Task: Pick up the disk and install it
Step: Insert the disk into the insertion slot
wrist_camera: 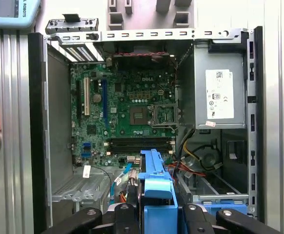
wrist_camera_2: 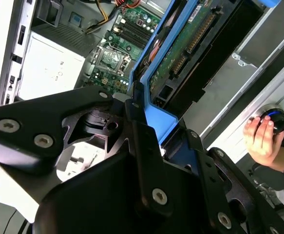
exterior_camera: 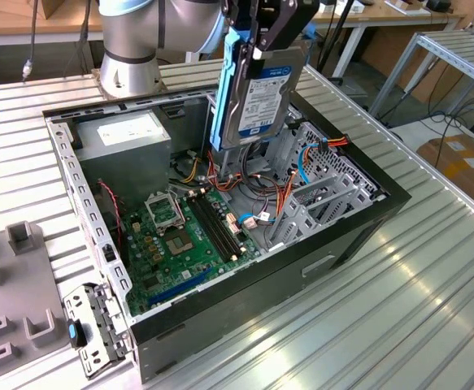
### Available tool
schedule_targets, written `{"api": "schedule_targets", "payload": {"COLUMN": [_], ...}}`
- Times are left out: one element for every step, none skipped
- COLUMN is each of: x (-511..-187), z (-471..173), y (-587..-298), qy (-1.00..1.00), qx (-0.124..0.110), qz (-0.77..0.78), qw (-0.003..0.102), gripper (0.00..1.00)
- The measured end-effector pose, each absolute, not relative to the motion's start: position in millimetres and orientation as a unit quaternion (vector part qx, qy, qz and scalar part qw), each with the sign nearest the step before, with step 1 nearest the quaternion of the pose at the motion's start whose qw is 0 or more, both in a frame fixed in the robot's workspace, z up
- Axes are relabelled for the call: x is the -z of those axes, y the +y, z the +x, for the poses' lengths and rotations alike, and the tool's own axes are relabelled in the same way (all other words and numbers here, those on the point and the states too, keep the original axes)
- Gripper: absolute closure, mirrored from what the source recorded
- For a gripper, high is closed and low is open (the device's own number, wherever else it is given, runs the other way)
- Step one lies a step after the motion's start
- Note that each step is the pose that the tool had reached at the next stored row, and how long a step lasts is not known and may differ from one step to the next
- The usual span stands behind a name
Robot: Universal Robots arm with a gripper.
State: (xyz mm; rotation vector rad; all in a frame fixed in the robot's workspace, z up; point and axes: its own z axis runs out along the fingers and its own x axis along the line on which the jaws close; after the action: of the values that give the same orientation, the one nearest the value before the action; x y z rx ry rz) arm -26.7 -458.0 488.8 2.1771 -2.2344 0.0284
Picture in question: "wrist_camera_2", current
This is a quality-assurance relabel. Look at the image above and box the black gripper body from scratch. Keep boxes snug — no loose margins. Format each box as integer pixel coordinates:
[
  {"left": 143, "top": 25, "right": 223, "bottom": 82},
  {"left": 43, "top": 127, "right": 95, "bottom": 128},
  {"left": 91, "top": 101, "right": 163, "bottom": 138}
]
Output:
[{"left": 32, "top": 151, "right": 220, "bottom": 234}]

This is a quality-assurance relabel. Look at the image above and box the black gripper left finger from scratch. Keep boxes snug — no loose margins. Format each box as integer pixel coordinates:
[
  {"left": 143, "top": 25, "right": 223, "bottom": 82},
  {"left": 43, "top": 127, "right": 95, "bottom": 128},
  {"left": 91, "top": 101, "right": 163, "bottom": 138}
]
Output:
[{"left": 0, "top": 81, "right": 174, "bottom": 218}]

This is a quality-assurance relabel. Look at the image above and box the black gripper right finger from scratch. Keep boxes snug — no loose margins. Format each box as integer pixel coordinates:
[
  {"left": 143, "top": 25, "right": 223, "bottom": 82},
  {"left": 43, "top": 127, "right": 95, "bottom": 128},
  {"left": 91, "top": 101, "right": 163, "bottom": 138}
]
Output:
[{"left": 185, "top": 129, "right": 284, "bottom": 234}]

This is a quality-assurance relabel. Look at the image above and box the round black tool blue ring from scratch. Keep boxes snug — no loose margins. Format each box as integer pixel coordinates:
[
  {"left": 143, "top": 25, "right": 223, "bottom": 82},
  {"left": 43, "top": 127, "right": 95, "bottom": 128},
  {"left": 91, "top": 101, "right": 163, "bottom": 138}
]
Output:
[{"left": 257, "top": 103, "right": 284, "bottom": 135}]

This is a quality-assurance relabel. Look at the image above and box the hard disk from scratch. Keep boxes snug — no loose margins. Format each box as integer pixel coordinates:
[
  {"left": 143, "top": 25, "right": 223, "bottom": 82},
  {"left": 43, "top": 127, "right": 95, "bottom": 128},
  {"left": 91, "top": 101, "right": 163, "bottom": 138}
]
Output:
[{"left": 128, "top": 0, "right": 280, "bottom": 173}]

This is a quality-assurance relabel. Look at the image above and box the person hand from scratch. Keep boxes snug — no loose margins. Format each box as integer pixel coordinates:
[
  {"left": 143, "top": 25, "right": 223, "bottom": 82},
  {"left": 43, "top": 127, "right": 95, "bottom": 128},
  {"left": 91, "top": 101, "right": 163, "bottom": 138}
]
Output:
[{"left": 243, "top": 116, "right": 284, "bottom": 171}]

